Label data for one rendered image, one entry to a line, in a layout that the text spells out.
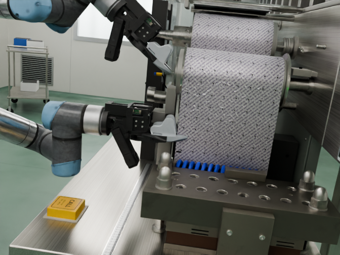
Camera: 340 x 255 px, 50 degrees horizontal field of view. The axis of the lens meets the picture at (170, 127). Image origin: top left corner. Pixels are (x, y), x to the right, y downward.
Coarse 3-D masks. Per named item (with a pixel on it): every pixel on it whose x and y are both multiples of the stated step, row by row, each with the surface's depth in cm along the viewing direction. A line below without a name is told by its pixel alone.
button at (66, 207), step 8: (56, 200) 88; (64, 200) 89; (72, 200) 89; (80, 200) 90; (48, 208) 85; (56, 208) 85; (64, 208) 85; (72, 208) 85; (80, 208) 88; (56, 216) 85; (64, 216) 85; (72, 216) 84
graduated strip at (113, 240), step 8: (144, 168) 120; (144, 176) 114; (136, 184) 108; (136, 192) 102; (128, 200) 97; (128, 208) 93; (120, 216) 89; (128, 216) 89; (120, 224) 85; (112, 232) 82; (120, 232) 82; (112, 240) 78; (104, 248) 75; (112, 248) 76
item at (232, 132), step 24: (192, 96) 88; (192, 120) 89; (216, 120) 89; (240, 120) 88; (264, 120) 87; (192, 144) 91; (216, 144) 90; (240, 144) 90; (264, 144) 89; (264, 168) 90
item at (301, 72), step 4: (292, 68) 88; (296, 68) 89; (300, 68) 89; (292, 72) 88; (296, 72) 88; (300, 72) 88; (304, 72) 87; (308, 72) 87; (312, 72) 87; (316, 72) 87; (308, 76) 88
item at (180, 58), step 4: (180, 52) 89; (180, 56) 88; (180, 60) 88; (284, 60) 89; (180, 64) 87; (284, 64) 87; (180, 68) 87; (284, 68) 86; (180, 72) 87; (284, 72) 86; (180, 76) 88; (284, 76) 85; (176, 80) 88; (180, 80) 88; (284, 80) 85; (176, 84) 89; (284, 84) 85; (176, 88) 90; (284, 88) 86; (176, 92) 91; (280, 100) 88
